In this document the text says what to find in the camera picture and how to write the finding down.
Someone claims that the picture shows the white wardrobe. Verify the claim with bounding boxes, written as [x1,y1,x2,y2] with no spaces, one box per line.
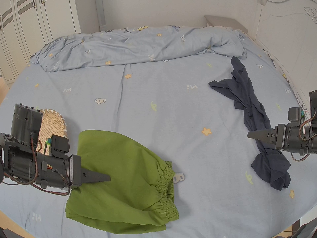
[0,0,82,81]

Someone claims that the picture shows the green shorts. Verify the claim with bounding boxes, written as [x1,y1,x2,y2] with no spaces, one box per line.
[65,130,179,234]

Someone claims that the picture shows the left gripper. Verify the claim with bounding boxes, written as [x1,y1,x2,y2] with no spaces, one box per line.
[41,154,111,190]

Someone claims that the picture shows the bed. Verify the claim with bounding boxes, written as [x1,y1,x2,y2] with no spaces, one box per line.
[0,0,317,238]

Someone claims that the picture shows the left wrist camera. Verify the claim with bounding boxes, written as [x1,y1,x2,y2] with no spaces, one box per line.
[46,135,70,158]

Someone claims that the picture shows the round woven basket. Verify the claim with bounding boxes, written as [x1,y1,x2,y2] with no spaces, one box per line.
[37,109,68,156]

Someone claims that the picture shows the grey bedside table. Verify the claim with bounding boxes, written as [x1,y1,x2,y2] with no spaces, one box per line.
[204,15,249,34]

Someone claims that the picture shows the pale blue quilt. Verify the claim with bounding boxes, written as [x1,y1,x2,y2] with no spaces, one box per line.
[30,26,247,72]

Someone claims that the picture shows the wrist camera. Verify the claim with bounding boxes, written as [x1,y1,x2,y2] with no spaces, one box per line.
[288,107,304,126]
[46,135,70,158]

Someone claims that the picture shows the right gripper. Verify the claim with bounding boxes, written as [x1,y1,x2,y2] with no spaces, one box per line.
[247,124,306,156]

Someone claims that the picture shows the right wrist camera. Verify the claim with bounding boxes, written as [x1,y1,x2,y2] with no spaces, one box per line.
[288,107,304,126]

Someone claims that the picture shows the dark blue garment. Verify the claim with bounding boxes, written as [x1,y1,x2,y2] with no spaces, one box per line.
[208,56,291,191]

